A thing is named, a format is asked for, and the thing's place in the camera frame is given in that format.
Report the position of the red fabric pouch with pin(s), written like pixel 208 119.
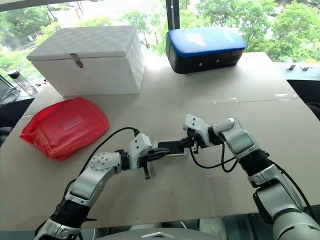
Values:
pixel 67 127

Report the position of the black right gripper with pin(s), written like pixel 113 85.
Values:
pixel 198 141

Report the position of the dark side desk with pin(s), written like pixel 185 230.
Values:
pixel 306 87

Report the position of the dark window frame post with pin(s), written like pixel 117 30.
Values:
pixel 173 13

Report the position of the clear bottle with black cap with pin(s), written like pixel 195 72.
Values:
pixel 23 83

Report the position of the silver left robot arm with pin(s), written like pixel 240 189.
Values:
pixel 100 162

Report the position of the blue and black hard case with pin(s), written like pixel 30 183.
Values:
pixel 202 58

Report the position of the small black clip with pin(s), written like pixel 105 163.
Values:
pixel 292 67
pixel 304 68

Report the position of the white woven lidded box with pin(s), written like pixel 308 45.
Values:
pixel 95 72

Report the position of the dark side table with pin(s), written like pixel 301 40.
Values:
pixel 12 110

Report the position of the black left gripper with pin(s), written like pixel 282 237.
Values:
pixel 147 166

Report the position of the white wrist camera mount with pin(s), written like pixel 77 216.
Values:
pixel 140 146
pixel 193 122

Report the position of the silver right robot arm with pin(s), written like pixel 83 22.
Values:
pixel 240 140

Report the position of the white smartphone with dark screen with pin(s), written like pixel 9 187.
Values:
pixel 171 147

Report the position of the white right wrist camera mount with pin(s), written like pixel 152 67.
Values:
pixel 193 122

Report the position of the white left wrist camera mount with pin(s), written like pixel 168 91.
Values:
pixel 140 146

